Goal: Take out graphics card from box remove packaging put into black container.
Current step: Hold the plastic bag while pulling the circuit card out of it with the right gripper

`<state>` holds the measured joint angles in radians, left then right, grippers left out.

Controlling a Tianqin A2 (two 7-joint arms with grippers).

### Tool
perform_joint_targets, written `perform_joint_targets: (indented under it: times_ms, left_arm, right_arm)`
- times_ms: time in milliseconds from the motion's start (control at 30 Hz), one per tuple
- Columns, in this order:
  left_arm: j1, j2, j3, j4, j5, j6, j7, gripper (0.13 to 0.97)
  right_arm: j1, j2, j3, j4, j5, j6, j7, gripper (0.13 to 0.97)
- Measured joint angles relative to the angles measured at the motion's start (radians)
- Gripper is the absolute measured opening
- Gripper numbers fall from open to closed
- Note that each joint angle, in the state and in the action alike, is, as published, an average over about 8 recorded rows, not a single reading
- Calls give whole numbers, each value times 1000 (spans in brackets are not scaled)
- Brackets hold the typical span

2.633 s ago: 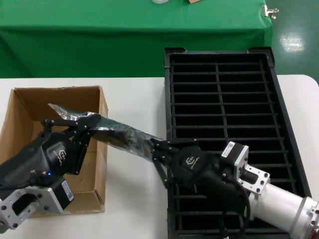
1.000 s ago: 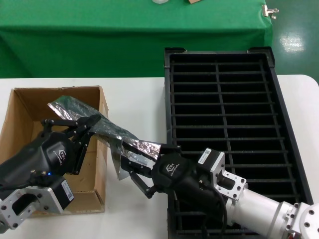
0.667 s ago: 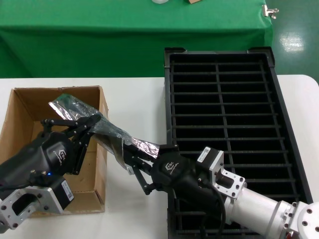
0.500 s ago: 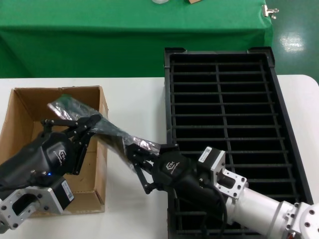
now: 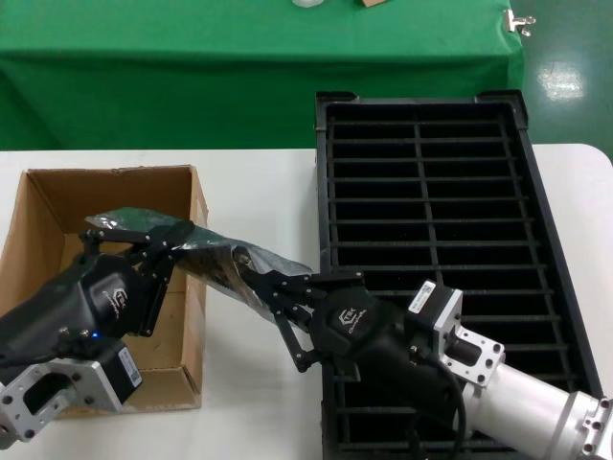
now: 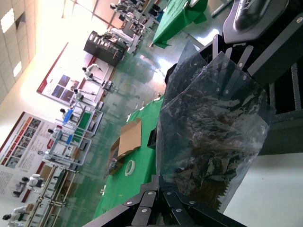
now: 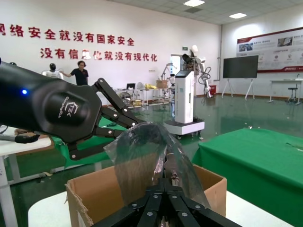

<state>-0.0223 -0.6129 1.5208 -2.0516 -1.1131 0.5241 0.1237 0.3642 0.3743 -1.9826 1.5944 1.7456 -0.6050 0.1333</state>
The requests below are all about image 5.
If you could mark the green tablecloth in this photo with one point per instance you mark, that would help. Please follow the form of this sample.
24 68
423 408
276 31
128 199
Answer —
191 86

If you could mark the black slotted container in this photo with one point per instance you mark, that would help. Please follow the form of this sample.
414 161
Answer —
322 191

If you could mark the flat carton with open lid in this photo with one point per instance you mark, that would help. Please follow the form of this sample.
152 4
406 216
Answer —
371 3

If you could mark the translucent antistatic bag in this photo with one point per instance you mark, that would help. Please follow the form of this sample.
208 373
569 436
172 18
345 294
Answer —
215 239

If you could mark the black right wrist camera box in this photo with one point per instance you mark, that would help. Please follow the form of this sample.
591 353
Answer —
431 311

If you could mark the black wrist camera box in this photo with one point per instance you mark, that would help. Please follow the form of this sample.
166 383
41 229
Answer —
431 311
122 369

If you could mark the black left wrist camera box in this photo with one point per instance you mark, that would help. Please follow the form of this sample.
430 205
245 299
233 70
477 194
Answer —
122 369

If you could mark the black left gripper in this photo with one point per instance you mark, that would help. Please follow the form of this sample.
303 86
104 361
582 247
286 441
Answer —
96 302

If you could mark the metal binder clip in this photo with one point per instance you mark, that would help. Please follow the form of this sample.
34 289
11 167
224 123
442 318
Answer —
511 21

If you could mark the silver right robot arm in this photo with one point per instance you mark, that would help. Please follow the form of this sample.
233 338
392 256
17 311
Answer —
527 397

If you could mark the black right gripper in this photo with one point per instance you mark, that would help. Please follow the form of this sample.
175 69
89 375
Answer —
354 326

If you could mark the clear tape roll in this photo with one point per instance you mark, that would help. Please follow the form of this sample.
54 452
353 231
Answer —
306 3

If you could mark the open brown cardboard box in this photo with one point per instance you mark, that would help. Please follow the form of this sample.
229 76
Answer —
110 191

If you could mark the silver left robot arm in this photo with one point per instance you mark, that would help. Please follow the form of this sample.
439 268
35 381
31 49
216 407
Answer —
48 397

